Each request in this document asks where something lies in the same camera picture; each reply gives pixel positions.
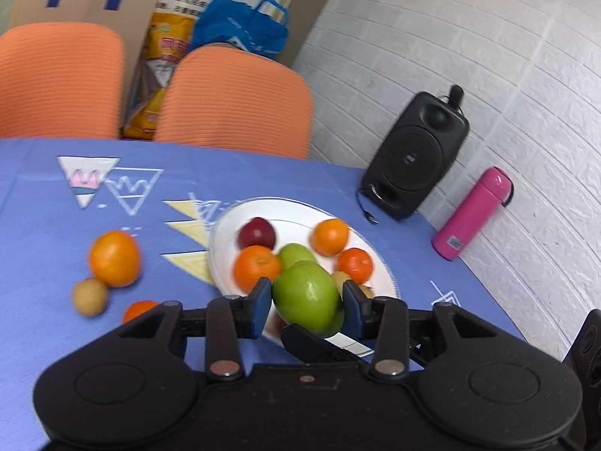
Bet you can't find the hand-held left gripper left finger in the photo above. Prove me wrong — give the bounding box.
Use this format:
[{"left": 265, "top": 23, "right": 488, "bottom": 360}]
[{"left": 115, "top": 277, "right": 273, "bottom": 382}]

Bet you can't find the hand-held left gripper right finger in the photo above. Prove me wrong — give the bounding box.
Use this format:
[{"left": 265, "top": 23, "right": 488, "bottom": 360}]
[{"left": 342, "top": 279, "right": 505, "bottom": 381}]

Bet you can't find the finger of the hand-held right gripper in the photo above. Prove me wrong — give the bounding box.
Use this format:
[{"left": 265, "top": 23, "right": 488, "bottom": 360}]
[{"left": 281, "top": 323, "right": 376, "bottom": 365}]

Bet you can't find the large orange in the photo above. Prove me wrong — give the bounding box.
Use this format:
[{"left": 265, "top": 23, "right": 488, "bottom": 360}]
[{"left": 233, "top": 245, "right": 282, "bottom": 294}]

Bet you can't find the large green apple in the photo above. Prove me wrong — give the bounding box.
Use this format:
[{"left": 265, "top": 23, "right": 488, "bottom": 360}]
[{"left": 271, "top": 260, "right": 346, "bottom": 338}]

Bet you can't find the small green apple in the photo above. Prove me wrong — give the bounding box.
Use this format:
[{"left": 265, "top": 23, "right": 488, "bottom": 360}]
[{"left": 276, "top": 243, "right": 316, "bottom": 271}]

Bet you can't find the white plate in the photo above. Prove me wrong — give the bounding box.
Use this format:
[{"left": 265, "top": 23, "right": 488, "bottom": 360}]
[{"left": 208, "top": 197, "right": 401, "bottom": 358}]

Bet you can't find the small orange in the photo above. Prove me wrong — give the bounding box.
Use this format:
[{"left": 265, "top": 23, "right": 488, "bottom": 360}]
[{"left": 312, "top": 218, "right": 350, "bottom": 257}]

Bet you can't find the dark red plum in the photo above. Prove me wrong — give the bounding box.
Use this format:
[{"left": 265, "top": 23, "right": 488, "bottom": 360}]
[{"left": 237, "top": 217, "right": 277, "bottom": 251}]

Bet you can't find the pink thermos bottle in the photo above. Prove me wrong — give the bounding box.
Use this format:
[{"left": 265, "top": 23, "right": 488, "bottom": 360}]
[{"left": 431, "top": 166, "right": 515, "bottom": 262}]

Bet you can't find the black speaker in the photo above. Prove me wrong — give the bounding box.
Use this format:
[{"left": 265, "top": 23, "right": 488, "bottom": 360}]
[{"left": 361, "top": 85, "right": 470, "bottom": 221}]

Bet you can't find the orange chair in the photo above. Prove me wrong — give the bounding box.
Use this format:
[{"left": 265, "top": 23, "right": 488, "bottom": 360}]
[
  {"left": 154, "top": 46, "right": 314, "bottom": 159},
  {"left": 0, "top": 23, "right": 127, "bottom": 139}
]

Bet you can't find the blue printed tablecloth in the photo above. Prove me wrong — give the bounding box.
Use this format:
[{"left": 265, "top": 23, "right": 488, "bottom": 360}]
[{"left": 0, "top": 137, "right": 527, "bottom": 451}]

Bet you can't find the yellow packet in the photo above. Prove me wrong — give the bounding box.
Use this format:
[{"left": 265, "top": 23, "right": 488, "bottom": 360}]
[{"left": 123, "top": 9, "right": 198, "bottom": 141}]

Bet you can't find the blue plastic bag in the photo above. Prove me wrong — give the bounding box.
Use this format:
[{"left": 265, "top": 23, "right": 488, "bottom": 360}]
[{"left": 190, "top": 0, "right": 289, "bottom": 60}]

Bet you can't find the black speaker cable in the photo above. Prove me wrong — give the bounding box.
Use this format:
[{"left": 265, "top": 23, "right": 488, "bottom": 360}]
[{"left": 355, "top": 188, "right": 380, "bottom": 225}]

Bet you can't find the cardboard bag with blue handles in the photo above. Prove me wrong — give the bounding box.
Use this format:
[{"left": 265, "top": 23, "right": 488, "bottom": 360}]
[{"left": 9, "top": 0, "right": 163, "bottom": 104}]

